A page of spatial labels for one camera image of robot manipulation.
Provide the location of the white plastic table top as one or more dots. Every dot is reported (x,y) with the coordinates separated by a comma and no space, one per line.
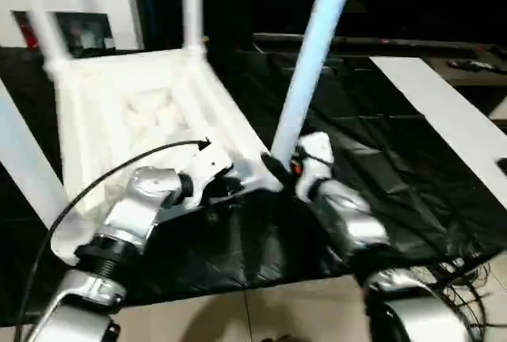
(150,104)

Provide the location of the white plastic table leg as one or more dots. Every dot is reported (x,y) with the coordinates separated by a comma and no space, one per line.
(192,5)
(28,160)
(313,57)
(43,17)

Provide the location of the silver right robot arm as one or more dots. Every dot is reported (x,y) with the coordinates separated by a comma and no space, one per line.
(352,223)

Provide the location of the black plastic mat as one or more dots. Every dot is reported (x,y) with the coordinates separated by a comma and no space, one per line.
(380,176)

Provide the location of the white paper sheet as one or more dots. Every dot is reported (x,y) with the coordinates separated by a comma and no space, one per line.
(444,112)

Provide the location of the black flat phone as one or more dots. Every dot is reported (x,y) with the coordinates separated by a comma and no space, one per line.
(501,164)

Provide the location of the dark elongated device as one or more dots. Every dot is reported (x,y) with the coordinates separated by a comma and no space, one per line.
(474,65)

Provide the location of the small bottles behind glass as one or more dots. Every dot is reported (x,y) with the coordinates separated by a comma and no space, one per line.
(67,32)

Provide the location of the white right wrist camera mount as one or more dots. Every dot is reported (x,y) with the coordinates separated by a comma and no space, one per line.
(315,156)

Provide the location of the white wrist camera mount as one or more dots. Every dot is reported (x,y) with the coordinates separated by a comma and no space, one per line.
(207,164)
(315,156)

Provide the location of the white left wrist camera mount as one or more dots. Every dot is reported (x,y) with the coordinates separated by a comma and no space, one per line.
(207,164)

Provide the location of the dark metal rail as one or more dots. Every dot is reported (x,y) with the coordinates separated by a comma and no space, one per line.
(380,43)

